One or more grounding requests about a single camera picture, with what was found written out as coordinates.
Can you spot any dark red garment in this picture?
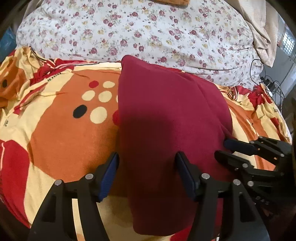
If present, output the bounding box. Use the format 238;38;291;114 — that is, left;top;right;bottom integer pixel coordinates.
113;55;233;236

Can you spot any orange red patterned bedsheet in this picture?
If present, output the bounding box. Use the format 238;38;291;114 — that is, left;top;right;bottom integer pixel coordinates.
1;47;292;240

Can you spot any metal mesh window grille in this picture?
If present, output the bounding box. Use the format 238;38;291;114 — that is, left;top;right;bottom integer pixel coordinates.
281;30;295;56

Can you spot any white floral duvet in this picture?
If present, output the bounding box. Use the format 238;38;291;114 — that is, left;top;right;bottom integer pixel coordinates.
16;1;263;89

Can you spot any beige curtain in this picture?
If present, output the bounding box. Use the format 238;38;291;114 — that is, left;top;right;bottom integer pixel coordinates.
228;0;278;67

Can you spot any blue cloth item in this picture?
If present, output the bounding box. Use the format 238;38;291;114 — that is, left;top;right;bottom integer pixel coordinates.
0;27;16;62

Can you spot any orange checkered cushion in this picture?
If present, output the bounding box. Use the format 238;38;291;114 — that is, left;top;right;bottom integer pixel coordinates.
154;0;190;6

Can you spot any black cable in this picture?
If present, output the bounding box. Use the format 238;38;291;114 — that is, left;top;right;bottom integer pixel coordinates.
250;58;286;103

